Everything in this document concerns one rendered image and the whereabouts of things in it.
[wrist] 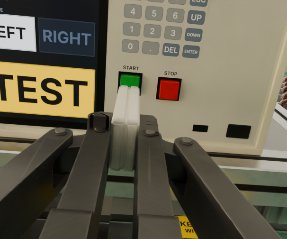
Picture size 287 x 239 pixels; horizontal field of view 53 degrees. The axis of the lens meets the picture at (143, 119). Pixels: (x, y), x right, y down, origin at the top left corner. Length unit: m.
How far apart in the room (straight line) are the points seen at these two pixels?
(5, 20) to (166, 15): 0.14
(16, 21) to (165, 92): 0.15
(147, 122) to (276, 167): 0.18
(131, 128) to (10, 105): 0.18
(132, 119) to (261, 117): 0.19
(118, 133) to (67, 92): 0.14
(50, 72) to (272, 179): 0.24
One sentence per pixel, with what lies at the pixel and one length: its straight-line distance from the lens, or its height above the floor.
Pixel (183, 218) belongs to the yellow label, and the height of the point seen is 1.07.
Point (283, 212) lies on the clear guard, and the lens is 0.35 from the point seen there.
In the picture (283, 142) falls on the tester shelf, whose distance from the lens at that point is 0.39.
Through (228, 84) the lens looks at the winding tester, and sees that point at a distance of 0.29.
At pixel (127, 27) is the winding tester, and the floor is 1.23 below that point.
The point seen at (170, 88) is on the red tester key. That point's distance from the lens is 0.28.
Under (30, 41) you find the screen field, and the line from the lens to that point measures 0.29.
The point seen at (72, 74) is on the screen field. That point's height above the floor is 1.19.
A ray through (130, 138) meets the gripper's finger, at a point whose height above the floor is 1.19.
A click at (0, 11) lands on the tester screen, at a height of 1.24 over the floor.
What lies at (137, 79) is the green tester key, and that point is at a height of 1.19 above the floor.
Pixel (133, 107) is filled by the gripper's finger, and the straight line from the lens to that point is 0.17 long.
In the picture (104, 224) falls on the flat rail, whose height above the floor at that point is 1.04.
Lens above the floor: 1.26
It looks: 23 degrees down
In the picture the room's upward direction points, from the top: 6 degrees clockwise
